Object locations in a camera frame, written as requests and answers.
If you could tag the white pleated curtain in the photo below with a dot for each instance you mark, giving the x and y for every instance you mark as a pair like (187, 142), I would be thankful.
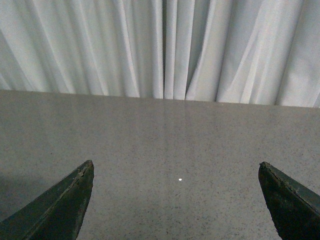
(235, 51)

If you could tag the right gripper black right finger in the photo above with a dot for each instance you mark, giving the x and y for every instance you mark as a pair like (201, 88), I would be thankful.
(294, 208)

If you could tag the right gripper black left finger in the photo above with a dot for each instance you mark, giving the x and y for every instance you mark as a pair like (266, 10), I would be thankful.
(58, 213)

